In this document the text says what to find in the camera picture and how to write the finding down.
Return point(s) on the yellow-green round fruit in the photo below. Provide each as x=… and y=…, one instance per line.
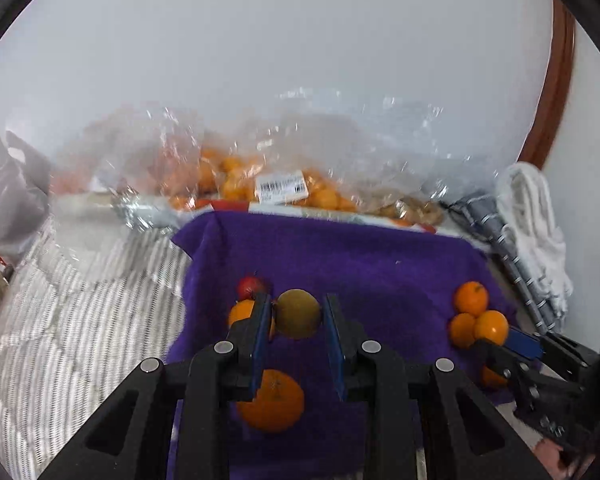
x=297, y=312

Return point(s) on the grey plastic bags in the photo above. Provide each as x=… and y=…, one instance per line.
x=10, y=195

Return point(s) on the small red fruit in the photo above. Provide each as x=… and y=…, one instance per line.
x=250, y=286

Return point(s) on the red and white box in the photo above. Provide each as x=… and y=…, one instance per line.
x=230, y=205

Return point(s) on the white towel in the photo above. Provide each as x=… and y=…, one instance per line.
x=530, y=220

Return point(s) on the purple towel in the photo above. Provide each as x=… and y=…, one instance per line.
x=380, y=270

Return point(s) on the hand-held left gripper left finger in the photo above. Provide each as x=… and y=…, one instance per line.
x=260, y=340

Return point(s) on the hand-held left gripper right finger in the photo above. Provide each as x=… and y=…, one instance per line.
x=336, y=350

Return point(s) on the brown wooden frame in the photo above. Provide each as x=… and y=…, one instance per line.
x=555, y=85

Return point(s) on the small mandarin orange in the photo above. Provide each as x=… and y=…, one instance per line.
x=491, y=327
x=240, y=314
x=471, y=298
x=492, y=379
x=461, y=331

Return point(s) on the clear bag of tan produce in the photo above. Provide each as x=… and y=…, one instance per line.
x=415, y=210

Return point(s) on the clear plastic bag of oranges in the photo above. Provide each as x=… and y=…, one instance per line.
x=230, y=170

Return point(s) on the grey striped towel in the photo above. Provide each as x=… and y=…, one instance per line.
x=485, y=220

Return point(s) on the large orange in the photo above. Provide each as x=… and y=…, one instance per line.
x=275, y=402

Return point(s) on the person's right hand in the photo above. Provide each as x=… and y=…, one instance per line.
x=550, y=457

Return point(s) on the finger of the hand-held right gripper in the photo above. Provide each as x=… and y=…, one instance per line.
x=535, y=395
x=525, y=342

